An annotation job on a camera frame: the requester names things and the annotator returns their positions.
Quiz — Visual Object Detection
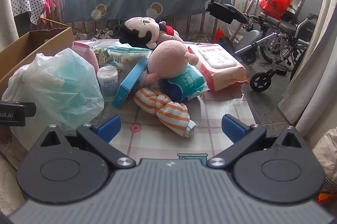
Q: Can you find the black-haired plush doll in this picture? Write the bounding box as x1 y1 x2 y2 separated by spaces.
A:
115 17 183 50

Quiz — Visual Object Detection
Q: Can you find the white tissue pack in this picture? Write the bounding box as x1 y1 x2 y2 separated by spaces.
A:
106 46 153 71

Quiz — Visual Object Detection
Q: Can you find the beige curtain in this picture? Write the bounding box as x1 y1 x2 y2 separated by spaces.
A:
278 0 337 146
0 0 21 52

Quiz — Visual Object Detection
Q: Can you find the white cylindrical container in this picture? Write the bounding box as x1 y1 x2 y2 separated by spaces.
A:
96 66 120 103

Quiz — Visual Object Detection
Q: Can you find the blue box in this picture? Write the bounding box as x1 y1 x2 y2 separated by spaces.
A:
112 56 149 109

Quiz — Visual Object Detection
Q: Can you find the checkered tablecloth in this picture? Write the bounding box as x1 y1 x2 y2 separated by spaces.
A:
100 40 263 161

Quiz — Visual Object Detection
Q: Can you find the pink textured cloth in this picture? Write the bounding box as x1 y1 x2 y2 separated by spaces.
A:
72 42 99 74

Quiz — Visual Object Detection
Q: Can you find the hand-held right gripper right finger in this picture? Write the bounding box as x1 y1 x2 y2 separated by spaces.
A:
207 114 303 169

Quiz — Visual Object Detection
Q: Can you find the green patterned cloth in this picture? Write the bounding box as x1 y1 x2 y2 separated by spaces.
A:
92 47 116 69

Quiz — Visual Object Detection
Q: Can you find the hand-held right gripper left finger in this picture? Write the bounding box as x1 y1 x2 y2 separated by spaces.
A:
39 114 137 169

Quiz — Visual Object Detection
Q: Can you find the orange striped cloth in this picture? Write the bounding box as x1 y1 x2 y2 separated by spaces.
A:
134 87 197 138

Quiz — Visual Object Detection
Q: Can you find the small red plastic bag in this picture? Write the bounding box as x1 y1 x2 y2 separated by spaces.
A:
214 28 226 44

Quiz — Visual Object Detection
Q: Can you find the white star-print cloth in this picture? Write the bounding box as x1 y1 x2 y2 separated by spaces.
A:
9 0 46 25

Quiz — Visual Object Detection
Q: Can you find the pink wet wipes pack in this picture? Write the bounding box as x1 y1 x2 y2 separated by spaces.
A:
187 44 249 92

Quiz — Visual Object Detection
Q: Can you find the white plastic bag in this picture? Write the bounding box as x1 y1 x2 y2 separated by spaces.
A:
1 48 105 135

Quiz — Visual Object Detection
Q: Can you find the wheelchair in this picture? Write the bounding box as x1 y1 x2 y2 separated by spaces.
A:
206 0 325 93

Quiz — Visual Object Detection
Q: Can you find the brown cardboard box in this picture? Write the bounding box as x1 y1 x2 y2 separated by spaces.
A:
0 27 75 94

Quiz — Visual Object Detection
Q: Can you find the beige crumpled cloth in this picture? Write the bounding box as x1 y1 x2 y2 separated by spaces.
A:
312 128 337 193

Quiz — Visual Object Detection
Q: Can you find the blue tissue pack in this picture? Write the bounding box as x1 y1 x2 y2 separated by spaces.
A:
160 68 210 103

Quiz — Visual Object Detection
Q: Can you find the pink plush toy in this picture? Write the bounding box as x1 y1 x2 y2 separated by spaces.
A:
145 40 199 84

